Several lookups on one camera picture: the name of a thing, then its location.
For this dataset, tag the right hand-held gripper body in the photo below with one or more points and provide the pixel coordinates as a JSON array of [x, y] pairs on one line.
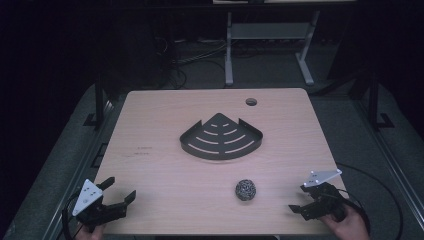
[[322, 196]]

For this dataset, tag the steel wool ball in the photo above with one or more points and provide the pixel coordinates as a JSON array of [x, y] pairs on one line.
[[245, 190]]

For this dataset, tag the person's left hand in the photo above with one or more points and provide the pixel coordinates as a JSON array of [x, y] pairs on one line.
[[89, 233]]

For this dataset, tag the aluminium frame rail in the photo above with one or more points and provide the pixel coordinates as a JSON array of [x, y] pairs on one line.
[[393, 160], [75, 180]]

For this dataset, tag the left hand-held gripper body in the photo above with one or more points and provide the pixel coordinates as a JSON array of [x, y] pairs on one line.
[[87, 197]]

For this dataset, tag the person's right hand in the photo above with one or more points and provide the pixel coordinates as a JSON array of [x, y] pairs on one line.
[[348, 226]]

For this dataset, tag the black metal post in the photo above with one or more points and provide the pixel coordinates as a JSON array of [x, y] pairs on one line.
[[374, 100], [98, 103]]

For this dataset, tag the black metal corner shelf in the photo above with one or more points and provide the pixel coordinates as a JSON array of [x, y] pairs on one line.
[[220, 140]]

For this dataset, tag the grey metal desk frame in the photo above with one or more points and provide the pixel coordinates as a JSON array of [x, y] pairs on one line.
[[270, 31]]

